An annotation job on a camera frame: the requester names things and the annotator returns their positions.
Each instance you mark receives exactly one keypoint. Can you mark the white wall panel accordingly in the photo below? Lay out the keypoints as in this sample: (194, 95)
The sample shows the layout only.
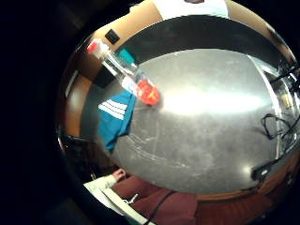
(191, 8)

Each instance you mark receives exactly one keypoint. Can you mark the small teal box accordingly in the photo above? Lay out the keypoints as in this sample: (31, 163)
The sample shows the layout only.
(127, 56)

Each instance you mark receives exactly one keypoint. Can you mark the black box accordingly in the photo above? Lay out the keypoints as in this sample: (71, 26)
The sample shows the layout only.
(104, 77)

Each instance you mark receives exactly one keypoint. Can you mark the clear plastic bottle red label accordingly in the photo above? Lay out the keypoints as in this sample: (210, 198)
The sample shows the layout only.
(146, 91)

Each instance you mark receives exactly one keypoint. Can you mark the teal garment with white stripes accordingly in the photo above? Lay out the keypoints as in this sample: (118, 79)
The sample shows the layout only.
(114, 120)

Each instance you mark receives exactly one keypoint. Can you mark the black wall plate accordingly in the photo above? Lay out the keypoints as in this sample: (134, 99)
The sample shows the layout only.
(112, 36)

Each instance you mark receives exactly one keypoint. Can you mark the black chair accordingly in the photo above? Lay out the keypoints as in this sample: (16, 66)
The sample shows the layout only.
(79, 153)

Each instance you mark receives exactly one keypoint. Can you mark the black power adapter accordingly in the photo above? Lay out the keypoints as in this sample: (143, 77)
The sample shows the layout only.
(261, 171)

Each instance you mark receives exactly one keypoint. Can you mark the the person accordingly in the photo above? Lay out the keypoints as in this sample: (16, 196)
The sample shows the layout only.
(168, 207)

